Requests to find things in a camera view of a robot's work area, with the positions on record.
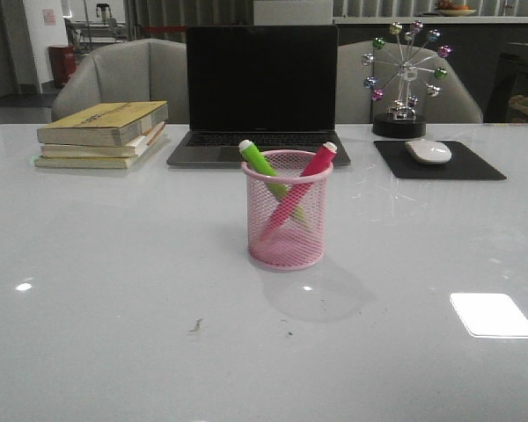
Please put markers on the green marker pen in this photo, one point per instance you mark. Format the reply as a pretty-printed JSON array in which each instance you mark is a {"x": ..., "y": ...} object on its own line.
[{"x": 260, "y": 164}]

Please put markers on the pink marker pen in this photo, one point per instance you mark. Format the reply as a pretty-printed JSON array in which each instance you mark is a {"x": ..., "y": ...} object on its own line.
[{"x": 319, "y": 163}]

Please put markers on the pink mesh pen holder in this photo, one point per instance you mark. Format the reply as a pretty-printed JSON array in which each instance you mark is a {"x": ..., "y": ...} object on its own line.
[{"x": 291, "y": 246}]

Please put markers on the grey laptop black screen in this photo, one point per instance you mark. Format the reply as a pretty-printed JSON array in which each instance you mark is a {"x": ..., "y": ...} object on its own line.
[{"x": 274, "y": 85}]

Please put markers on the bottom pale book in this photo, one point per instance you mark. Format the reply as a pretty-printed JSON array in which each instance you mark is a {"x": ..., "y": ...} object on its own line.
[{"x": 86, "y": 162}]

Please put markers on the right grey armchair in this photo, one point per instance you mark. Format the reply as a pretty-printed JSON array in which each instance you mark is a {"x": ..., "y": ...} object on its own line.
[{"x": 353, "y": 105}]

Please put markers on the grey armchair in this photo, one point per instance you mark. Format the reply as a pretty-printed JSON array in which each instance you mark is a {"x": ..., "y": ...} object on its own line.
[
  {"x": 353, "y": 105},
  {"x": 140, "y": 70}
]

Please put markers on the top yellow book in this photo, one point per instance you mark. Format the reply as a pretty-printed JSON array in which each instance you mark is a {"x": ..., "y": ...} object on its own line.
[{"x": 105, "y": 124}]

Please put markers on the white computer mouse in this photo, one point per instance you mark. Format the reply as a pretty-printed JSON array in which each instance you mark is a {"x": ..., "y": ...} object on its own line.
[{"x": 428, "y": 152}]

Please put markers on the left grey armchair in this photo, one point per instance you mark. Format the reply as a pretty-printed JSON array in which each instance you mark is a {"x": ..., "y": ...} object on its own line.
[{"x": 140, "y": 70}]

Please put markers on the ferris wheel desk ornament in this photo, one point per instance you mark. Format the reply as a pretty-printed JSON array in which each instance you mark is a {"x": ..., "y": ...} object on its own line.
[{"x": 401, "y": 120}]

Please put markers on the black mouse pad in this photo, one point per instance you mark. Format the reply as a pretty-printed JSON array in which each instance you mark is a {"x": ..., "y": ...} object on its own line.
[{"x": 464, "y": 163}]

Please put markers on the red fire extinguisher box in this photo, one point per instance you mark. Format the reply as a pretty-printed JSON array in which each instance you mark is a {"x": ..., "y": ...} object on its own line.
[{"x": 63, "y": 64}]

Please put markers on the fruit bowl on counter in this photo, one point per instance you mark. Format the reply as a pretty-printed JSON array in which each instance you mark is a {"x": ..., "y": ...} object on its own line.
[{"x": 449, "y": 8}]

